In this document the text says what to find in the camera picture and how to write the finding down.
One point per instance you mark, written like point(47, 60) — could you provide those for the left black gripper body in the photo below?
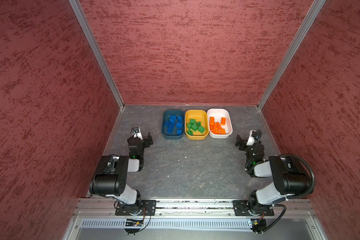
point(145, 144)

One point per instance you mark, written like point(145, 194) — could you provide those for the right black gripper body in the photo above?
point(247, 148)

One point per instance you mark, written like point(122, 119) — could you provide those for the orange long lego brick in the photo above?
point(222, 131)

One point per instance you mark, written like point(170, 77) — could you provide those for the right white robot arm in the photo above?
point(292, 177)

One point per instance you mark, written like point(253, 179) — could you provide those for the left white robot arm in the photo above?
point(110, 177)

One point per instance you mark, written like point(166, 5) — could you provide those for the white plastic bin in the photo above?
point(218, 113)

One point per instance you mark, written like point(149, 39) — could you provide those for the teal plastic bin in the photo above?
point(173, 135)

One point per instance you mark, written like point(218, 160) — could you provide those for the yellow plastic bin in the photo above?
point(199, 116)

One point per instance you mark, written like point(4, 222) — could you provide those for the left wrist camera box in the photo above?
point(136, 132)

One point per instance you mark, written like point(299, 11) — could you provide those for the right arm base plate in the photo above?
point(251, 209)

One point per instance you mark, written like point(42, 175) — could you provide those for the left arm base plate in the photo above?
point(139, 209)

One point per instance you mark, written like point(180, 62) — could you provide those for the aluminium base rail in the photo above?
point(178, 214)

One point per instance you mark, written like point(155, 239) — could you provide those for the aluminium corner post left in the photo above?
point(80, 15)

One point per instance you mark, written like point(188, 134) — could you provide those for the aluminium corner post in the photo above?
point(80, 15)
point(305, 26)

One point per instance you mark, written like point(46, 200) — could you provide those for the aluminium corner post right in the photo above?
point(305, 26)

